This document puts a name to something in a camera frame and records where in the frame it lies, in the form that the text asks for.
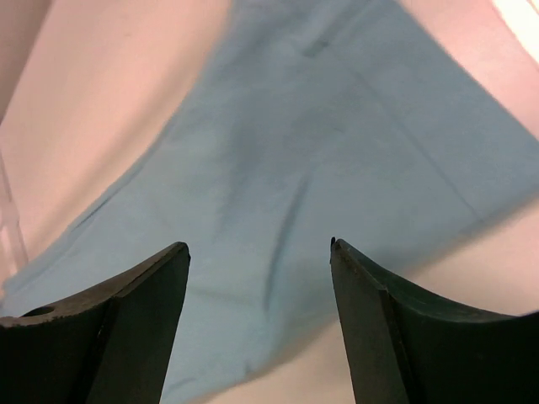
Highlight light blue trousers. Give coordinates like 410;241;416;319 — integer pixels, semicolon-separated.
1;1;538;403

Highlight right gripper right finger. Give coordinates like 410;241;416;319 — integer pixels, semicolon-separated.
330;239;538;404

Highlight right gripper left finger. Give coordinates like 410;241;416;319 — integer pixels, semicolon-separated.
1;242;190;404

